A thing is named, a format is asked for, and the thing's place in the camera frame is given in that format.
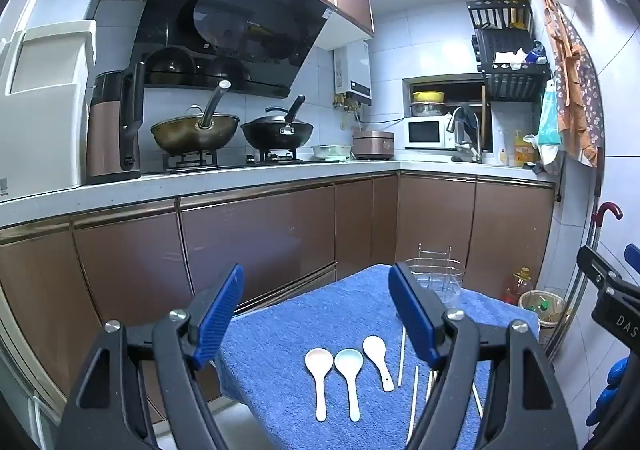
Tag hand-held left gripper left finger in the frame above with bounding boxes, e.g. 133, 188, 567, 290
55, 263, 246, 450

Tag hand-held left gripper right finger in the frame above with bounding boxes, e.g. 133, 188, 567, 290
387, 261, 581, 450

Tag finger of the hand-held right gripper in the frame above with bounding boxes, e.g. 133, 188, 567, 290
576, 245, 624, 292
623, 243, 640, 277

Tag clear utensil holder wire rack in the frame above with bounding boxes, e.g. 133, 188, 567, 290
402, 244, 463, 311

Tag white ceramic spoon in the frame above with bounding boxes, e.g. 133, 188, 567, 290
362, 335, 396, 392

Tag light blue ceramic spoon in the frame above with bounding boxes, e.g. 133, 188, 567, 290
334, 349, 365, 422

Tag person's right hand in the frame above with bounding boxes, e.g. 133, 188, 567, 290
595, 357, 634, 428

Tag wicker waste basket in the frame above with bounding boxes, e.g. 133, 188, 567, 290
517, 290, 568, 343

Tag blue terry towel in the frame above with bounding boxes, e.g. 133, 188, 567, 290
216, 264, 541, 450

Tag large cooking oil bottle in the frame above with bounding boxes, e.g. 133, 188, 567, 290
504, 266, 534, 306

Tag brown base cabinets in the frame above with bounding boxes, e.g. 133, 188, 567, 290
0, 170, 557, 428

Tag pink ceramic spoon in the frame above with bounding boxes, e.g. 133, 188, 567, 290
304, 349, 335, 422

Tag yellow oil bottle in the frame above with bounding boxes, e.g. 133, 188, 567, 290
514, 130, 537, 167

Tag gas stove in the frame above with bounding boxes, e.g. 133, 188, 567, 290
162, 149, 306, 174

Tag teal plastic bag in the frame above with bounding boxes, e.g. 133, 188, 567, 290
537, 80, 561, 146

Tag brown rice cooker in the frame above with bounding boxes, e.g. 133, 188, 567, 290
352, 130, 395, 161

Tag white microwave oven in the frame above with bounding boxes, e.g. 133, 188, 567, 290
404, 114, 458, 151

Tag metal food tray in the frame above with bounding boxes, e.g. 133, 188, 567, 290
311, 144, 353, 162

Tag floral orange apron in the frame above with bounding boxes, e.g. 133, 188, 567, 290
542, 0, 601, 168

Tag black lidded frying pan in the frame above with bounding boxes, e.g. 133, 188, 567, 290
241, 94, 315, 151

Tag chrome kitchen faucet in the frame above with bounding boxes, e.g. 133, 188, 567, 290
446, 105, 483, 163

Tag brown electric kettle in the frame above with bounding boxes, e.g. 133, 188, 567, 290
86, 61, 147, 185

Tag white water heater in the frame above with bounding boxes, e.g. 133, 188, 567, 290
334, 40, 373, 106

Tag white countertop appliance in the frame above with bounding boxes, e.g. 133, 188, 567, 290
0, 19, 97, 203

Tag black range hood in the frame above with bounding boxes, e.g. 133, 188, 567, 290
125, 0, 336, 98

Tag red umbrella handle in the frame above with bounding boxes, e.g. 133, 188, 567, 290
590, 203, 624, 231

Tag brass wok with black handle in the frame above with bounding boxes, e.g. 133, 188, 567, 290
151, 80, 241, 155

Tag large black wall rack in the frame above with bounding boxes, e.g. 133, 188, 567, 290
472, 28, 552, 104

